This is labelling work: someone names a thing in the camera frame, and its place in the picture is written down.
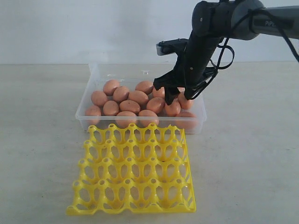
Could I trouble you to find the clear plastic container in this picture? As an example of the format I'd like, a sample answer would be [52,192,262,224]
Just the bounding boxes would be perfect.
[75,63,206,134]

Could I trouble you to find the brown egg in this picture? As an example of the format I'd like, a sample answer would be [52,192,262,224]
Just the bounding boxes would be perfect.
[152,87,165,98]
[164,99,181,117]
[85,105,101,125]
[103,79,120,96]
[103,100,120,116]
[135,80,154,95]
[113,86,130,103]
[146,97,165,114]
[175,112,198,129]
[119,99,141,114]
[115,111,137,128]
[138,109,159,127]
[178,92,194,110]
[128,90,149,105]
[177,87,185,93]
[91,91,108,107]

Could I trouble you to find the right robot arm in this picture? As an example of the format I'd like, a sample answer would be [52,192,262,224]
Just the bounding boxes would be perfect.
[153,0,299,105]

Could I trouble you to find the black cable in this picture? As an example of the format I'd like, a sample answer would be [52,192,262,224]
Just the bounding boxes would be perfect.
[205,7,299,77]

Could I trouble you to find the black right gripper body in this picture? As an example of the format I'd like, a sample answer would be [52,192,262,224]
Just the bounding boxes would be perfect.
[173,31,220,88]

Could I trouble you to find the yellow plastic egg tray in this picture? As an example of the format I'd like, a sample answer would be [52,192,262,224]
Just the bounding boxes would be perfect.
[66,124,196,216]

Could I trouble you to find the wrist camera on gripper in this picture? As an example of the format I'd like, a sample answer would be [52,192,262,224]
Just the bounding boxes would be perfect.
[156,38,188,56]

